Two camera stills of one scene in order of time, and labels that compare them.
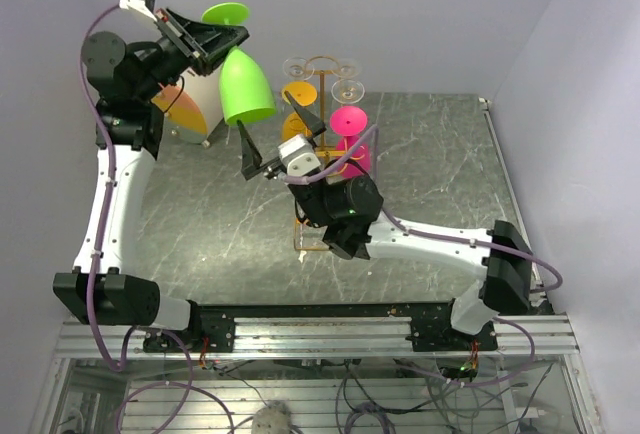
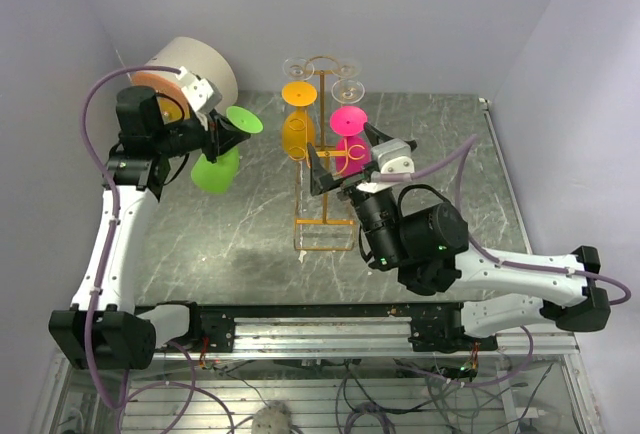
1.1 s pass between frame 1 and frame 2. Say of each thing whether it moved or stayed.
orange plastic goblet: stayed
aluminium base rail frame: stayed
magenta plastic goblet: stayed
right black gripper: moved
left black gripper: moved
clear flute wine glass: stayed
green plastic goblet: moved
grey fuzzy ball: stayed
